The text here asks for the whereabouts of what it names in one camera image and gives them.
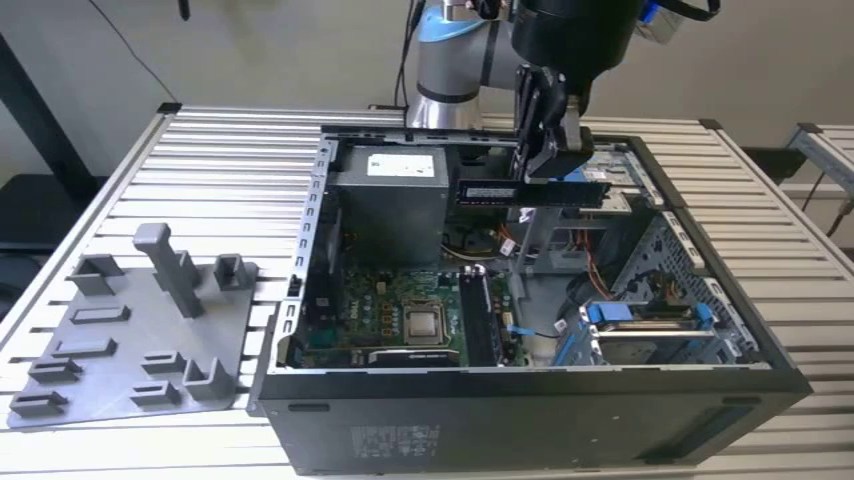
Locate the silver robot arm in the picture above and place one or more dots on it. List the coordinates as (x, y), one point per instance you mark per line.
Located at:
(453, 55)

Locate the aluminium side table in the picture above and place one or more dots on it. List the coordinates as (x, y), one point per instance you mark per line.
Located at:
(827, 150)

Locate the green Dell motherboard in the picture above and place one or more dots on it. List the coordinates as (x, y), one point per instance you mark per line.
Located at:
(363, 300)

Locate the blue RAM stick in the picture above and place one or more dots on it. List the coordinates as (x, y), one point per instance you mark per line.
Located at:
(487, 194)

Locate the black open PC case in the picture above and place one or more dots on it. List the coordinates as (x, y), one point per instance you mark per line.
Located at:
(467, 430)

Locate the blue disk carrier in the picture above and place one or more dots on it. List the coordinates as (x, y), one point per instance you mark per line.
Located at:
(609, 312)

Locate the silver CPU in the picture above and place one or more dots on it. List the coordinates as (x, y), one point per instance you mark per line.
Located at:
(423, 327)

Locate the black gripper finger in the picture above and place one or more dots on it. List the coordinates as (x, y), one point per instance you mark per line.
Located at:
(536, 115)
(576, 135)

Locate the black RAM slot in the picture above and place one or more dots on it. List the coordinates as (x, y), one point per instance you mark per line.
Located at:
(468, 320)
(487, 320)
(477, 320)

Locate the black furniture frame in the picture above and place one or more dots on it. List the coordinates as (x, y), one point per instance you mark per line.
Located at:
(40, 210)

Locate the grey plastic parts rack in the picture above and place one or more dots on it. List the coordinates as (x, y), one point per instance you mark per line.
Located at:
(133, 330)

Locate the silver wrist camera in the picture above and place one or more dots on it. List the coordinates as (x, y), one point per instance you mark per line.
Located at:
(663, 27)

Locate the grey Dell power supply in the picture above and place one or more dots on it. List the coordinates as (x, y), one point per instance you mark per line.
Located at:
(387, 215)

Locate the black graphics card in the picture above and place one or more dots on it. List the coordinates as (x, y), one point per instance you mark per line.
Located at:
(407, 357)

